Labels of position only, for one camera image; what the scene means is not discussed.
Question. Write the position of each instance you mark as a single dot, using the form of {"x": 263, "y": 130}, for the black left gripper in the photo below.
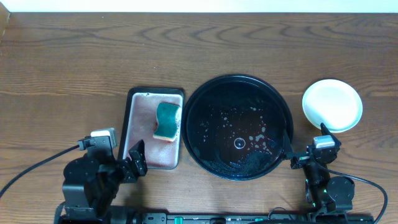
{"x": 127, "y": 170}

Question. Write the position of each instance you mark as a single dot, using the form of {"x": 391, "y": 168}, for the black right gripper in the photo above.
{"x": 286, "y": 148}

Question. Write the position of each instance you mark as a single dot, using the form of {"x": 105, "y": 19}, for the green and yellow sponge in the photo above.
{"x": 168, "y": 119}

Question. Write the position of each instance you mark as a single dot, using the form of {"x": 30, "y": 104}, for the small mint green plate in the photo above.
{"x": 333, "y": 103}

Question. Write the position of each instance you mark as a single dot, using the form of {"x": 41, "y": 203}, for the rectangular black sponge tray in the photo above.
{"x": 140, "y": 123}

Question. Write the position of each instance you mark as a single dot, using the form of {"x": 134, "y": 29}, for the round black tray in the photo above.
{"x": 233, "y": 127}

